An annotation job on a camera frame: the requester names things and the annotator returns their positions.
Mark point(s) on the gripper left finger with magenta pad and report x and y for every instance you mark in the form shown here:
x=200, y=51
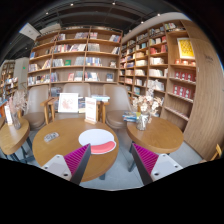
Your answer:
x=70, y=167

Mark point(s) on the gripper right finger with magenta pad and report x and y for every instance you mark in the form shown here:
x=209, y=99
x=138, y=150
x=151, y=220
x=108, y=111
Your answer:
x=152, y=166

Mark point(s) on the white mouse pad red rest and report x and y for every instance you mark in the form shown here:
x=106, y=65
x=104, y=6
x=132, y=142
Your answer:
x=101, y=141

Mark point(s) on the round wooden centre table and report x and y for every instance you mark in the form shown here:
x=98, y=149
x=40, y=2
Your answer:
x=67, y=141

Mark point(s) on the round wooden table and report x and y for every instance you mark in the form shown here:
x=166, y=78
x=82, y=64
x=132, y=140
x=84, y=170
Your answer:
x=160, y=136
x=67, y=141
x=11, y=139

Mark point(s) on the round wooden right table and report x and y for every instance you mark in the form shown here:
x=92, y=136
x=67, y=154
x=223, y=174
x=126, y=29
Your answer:
x=160, y=136

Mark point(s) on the stack of books on table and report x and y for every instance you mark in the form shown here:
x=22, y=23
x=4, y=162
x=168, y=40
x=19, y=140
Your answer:
x=131, y=116

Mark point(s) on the beige armchair left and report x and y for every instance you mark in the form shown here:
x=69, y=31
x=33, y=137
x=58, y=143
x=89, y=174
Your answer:
x=35, y=113

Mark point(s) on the beige armchair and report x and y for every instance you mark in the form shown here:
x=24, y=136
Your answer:
x=35, y=113
x=82, y=89
x=119, y=103

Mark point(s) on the glass vase with dried flowers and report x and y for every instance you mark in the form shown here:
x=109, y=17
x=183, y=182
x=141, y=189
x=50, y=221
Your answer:
x=147, y=105

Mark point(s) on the white red display picture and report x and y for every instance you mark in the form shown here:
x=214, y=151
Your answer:
x=68, y=103

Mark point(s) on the round wooden left table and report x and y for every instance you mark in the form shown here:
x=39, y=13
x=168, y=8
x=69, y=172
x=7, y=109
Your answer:
x=11, y=139

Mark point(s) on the white sign on wooden stand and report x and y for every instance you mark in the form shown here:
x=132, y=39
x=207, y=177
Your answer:
x=90, y=110

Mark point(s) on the yellow wooden chair corner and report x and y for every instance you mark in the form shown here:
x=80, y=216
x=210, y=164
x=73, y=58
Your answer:
x=217, y=154

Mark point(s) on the beige armchair right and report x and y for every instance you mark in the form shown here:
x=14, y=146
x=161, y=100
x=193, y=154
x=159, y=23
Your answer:
x=119, y=103

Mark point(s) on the beige armchair middle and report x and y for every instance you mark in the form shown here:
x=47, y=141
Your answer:
x=82, y=89

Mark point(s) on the white card on left table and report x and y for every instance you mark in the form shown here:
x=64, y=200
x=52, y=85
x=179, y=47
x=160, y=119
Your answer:
x=8, y=115

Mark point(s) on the left vase with dried flowers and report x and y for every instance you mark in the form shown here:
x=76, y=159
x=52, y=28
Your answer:
x=17, y=103

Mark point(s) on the far left wooden bookshelf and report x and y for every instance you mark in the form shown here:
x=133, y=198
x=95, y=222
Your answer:
x=8, y=81

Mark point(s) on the yellow framed poster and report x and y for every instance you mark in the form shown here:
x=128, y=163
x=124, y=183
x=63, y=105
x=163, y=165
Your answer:
x=185, y=48

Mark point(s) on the wooden bookshelf right wall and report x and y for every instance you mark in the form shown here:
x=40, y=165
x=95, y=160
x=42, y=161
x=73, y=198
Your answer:
x=150, y=59

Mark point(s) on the wooden bookshelf wall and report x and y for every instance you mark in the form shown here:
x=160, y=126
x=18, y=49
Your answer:
x=150, y=59
x=80, y=54

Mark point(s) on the wooden bookshelf back wall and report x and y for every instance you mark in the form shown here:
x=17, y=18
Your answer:
x=80, y=54

